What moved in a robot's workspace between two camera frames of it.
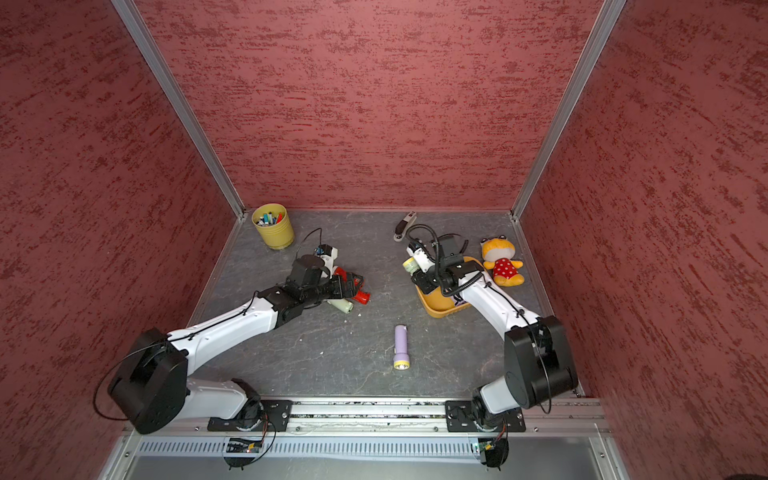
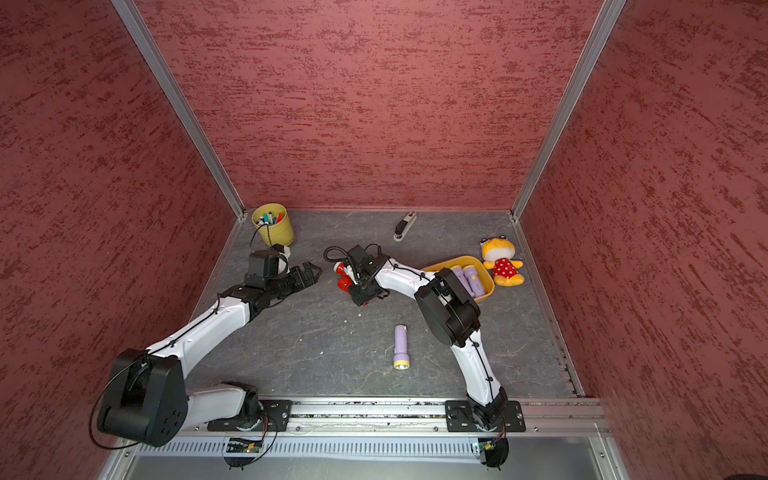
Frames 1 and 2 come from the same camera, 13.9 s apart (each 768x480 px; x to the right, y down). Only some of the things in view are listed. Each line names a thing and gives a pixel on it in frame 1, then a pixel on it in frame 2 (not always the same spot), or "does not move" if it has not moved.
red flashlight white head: x=338 y=270 does not move
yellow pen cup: x=273 y=223 does not move
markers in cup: x=269 y=220 does not move
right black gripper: x=423 y=281 to x=359 y=298
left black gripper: x=351 y=290 to x=311 y=280
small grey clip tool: x=403 y=225 does not move
